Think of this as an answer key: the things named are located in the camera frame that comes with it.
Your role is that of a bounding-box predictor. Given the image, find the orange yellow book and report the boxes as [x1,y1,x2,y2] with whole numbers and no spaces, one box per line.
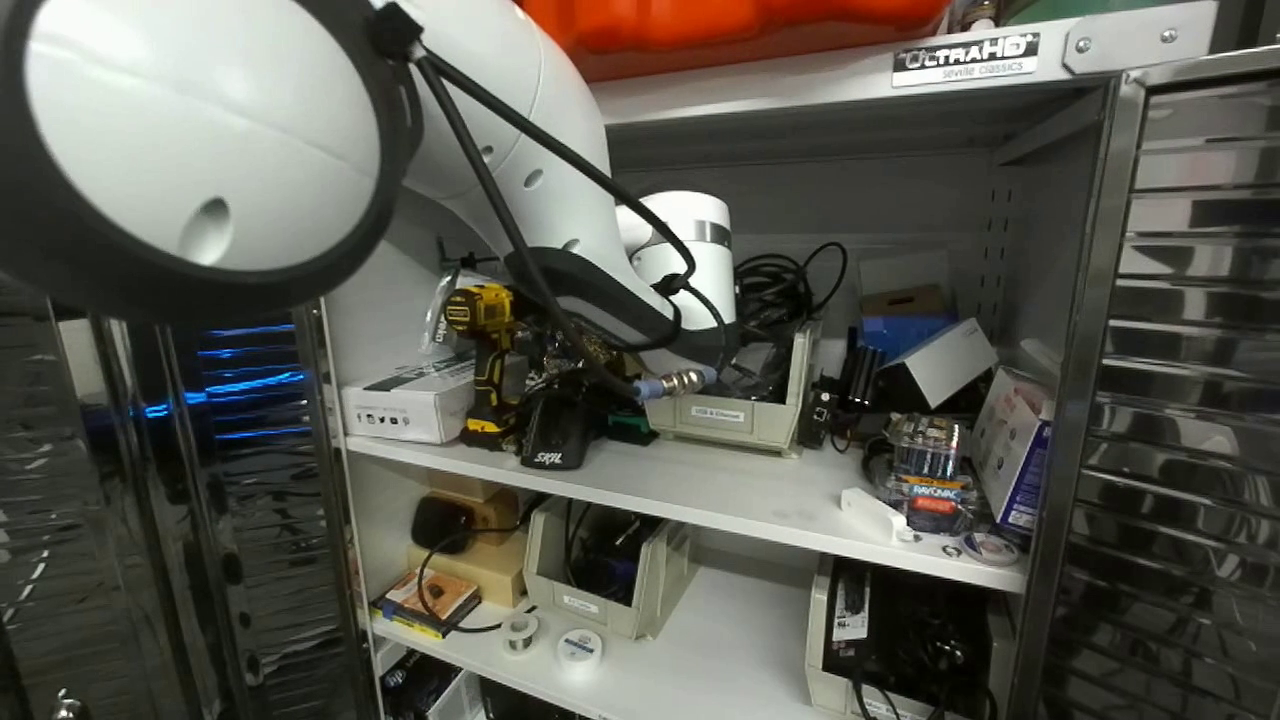
[376,571,480,634]

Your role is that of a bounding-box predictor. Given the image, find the blue white box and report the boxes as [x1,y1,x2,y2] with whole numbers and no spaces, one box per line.
[855,314,998,410]

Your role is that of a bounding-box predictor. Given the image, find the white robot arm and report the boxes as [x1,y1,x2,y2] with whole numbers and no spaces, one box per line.
[0,0,733,355]

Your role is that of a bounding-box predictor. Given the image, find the orange bag on top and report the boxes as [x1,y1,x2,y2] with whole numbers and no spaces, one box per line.
[517,0,952,78]

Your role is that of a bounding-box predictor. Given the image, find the white blue carton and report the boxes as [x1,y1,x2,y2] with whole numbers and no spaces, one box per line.
[971,367,1055,535]

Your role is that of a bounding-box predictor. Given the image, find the coiled black cables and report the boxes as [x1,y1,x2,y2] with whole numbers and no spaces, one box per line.
[729,235,855,343]

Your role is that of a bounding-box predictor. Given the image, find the white device box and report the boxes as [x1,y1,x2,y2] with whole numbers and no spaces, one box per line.
[346,367,474,443]

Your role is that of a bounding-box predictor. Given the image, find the battery pack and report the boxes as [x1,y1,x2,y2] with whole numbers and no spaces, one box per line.
[892,417,966,531]

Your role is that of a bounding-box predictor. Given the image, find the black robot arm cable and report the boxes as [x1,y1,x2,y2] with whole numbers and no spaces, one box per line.
[366,0,737,351]

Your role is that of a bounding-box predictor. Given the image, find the white crate with black gear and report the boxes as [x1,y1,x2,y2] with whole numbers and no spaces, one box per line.
[802,559,1012,720]

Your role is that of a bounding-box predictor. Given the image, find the yellow cordless drill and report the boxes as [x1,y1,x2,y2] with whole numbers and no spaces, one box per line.
[446,280,520,446]

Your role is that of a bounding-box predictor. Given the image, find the small white tape roll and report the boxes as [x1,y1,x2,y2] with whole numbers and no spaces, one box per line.
[505,603,542,652]

